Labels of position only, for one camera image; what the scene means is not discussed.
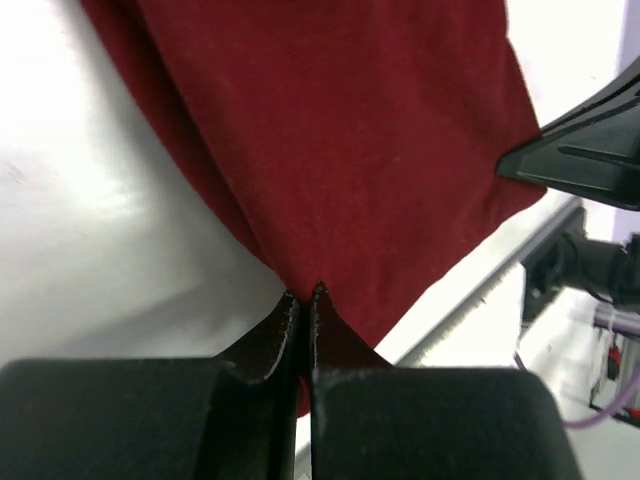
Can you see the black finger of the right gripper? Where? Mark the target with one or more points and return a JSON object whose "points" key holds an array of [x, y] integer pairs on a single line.
{"points": [[590, 152]]}

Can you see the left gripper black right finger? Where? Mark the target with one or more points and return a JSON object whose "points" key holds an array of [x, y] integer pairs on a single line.
{"points": [[372, 420]]}

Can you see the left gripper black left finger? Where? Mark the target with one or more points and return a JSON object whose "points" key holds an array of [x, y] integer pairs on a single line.
{"points": [[231, 416]]}

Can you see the dark red t-shirt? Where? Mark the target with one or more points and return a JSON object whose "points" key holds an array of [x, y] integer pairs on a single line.
{"points": [[350, 143]]}

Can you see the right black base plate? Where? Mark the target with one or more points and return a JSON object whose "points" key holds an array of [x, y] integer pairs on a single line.
{"points": [[543, 263]]}

